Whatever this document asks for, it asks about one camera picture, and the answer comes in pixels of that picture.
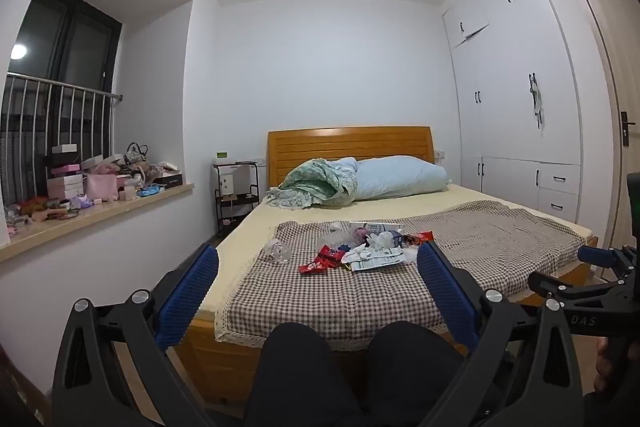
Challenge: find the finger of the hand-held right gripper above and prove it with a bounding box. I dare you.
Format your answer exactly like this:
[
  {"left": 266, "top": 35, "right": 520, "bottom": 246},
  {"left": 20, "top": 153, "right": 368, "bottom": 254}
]
[
  {"left": 577, "top": 246, "right": 628, "bottom": 269},
  {"left": 528, "top": 272, "right": 626, "bottom": 308}
]

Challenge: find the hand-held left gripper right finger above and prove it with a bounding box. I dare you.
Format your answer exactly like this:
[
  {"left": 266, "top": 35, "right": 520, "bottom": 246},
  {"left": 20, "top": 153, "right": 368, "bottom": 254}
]
[{"left": 416, "top": 241, "right": 583, "bottom": 427}]

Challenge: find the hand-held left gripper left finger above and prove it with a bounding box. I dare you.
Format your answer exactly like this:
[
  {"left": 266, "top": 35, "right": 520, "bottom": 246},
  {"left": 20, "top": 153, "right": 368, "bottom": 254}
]
[{"left": 51, "top": 243, "right": 221, "bottom": 427}]

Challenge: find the white tissue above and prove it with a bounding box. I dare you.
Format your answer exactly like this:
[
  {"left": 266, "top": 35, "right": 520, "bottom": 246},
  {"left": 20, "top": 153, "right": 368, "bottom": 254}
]
[{"left": 367, "top": 231, "right": 397, "bottom": 251}]

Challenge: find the white milk carton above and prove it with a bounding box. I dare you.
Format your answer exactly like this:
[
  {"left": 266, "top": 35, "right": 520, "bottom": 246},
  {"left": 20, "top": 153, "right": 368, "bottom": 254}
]
[{"left": 348, "top": 221, "right": 404, "bottom": 236}]

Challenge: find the clear plastic bag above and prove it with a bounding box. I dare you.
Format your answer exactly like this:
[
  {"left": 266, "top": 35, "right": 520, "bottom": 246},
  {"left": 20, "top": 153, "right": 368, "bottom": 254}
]
[{"left": 262, "top": 237, "right": 294, "bottom": 264}]

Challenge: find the clear plastic wrap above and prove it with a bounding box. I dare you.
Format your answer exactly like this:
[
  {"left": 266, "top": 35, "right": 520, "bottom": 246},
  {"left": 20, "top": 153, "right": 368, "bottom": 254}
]
[{"left": 317, "top": 229, "right": 357, "bottom": 253}]

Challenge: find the person's right forearm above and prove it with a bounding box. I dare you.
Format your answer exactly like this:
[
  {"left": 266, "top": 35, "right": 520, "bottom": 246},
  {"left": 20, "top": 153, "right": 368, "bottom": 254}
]
[{"left": 582, "top": 393, "right": 632, "bottom": 427}]

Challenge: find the person's right hand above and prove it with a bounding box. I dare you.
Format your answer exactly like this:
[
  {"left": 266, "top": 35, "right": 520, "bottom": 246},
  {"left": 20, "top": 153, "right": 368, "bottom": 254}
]
[{"left": 595, "top": 336, "right": 624, "bottom": 396}]

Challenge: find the brown checkered blanket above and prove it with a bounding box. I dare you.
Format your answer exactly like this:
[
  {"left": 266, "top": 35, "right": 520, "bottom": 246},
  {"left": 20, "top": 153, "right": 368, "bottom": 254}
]
[{"left": 215, "top": 200, "right": 587, "bottom": 351}]

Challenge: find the person's right leg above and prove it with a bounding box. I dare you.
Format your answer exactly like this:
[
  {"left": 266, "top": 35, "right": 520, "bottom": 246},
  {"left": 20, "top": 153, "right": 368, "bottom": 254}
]
[{"left": 360, "top": 320, "right": 503, "bottom": 427}]

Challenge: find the person's leg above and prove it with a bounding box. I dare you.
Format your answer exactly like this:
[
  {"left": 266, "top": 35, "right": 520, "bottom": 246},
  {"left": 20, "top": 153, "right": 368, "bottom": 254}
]
[
  {"left": 360, "top": 320, "right": 503, "bottom": 427},
  {"left": 244, "top": 322, "right": 372, "bottom": 427}
]

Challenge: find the black rolling cart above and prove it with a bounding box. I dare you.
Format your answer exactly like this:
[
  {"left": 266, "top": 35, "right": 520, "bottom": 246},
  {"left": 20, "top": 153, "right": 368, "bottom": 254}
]
[{"left": 212, "top": 158, "right": 261, "bottom": 239}]

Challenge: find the black flat box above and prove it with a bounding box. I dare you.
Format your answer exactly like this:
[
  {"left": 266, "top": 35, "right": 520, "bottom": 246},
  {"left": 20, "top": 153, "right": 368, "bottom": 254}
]
[{"left": 151, "top": 173, "right": 184, "bottom": 190}]

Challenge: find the light blue pillow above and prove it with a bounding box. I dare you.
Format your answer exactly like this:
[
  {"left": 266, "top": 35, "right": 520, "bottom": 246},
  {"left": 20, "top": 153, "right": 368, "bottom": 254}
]
[{"left": 354, "top": 155, "right": 452, "bottom": 201}]

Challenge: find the pink gift bag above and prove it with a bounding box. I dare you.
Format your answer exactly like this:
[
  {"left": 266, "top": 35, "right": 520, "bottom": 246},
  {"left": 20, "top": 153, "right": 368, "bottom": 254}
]
[{"left": 82, "top": 173, "right": 120, "bottom": 203}]

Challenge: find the person's left leg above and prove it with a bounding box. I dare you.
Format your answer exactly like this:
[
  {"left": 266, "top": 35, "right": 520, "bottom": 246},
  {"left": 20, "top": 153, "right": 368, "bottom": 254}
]
[{"left": 244, "top": 322, "right": 372, "bottom": 427}]

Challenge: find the green floral quilt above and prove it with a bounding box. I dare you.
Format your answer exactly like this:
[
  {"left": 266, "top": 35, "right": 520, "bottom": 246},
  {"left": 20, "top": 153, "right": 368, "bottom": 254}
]
[{"left": 266, "top": 158, "right": 360, "bottom": 211}]

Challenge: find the pile of small colourful items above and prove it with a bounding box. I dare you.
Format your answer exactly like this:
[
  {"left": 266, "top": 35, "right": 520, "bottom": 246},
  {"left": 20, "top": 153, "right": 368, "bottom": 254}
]
[{"left": 2, "top": 194, "right": 96, "bottom": 228}]

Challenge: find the hanging wardrobe ornament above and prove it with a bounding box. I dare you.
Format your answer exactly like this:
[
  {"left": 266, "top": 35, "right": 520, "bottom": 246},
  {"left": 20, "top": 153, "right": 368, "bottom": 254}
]
[{"left": 527, "top": 71, "right": 546, "bottom": 130}]

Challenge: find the stack of white pink boxes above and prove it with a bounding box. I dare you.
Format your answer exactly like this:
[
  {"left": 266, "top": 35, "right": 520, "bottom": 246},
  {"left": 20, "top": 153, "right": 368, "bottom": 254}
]
[{"left": 44, "top": 143, "right": 86, "bottom": 201}]

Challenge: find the white built-in wardrobe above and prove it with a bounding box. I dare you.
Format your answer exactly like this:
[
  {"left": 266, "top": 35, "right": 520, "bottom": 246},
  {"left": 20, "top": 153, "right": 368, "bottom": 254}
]
[{"left": 441, "top": 0, "right": 584, "bottom": 229}]

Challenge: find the beige room door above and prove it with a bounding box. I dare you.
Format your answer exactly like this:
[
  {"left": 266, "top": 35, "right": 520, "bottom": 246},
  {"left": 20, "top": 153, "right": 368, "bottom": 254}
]
[{"left": 562, "top": 0, "right": 640, "bottom": 253}]

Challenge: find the metal window railing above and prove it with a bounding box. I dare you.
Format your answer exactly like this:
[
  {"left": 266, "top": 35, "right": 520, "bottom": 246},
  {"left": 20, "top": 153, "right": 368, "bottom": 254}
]
[{"left": 0, "top": 73, "right": 124, "bottom": 208}]

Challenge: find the dark framed window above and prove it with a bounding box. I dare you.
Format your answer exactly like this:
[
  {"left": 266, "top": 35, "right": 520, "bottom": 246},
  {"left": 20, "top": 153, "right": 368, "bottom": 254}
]
[{"left": 0, "top": 0, "right": 124, "bottom": 208}]

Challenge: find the black door handle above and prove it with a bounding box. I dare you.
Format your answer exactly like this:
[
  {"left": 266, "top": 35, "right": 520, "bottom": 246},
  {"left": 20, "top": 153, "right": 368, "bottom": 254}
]
[{"left": 620, "top": 110, "right": 636, "bottom": 148}]

